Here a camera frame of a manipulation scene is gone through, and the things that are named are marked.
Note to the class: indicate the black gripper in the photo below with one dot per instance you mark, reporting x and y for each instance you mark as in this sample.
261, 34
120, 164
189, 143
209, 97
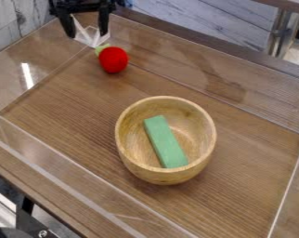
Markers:
76, 6

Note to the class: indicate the red plush strawberry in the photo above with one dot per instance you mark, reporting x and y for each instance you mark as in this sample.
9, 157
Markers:
113, 58

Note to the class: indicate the wooden bowl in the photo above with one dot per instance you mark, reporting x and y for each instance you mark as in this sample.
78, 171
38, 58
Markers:
192, 127

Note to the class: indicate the green rectangular block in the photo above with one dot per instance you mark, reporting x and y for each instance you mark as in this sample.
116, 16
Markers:
164, 143

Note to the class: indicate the black table leg clamp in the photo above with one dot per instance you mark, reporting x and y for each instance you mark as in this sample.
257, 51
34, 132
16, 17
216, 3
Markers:
28, 224

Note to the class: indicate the metal stool frame background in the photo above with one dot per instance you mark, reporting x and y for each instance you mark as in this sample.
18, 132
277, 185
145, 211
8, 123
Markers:
284, 30

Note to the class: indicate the clear acrylic tray wall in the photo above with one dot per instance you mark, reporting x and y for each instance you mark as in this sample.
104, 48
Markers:
86, 203

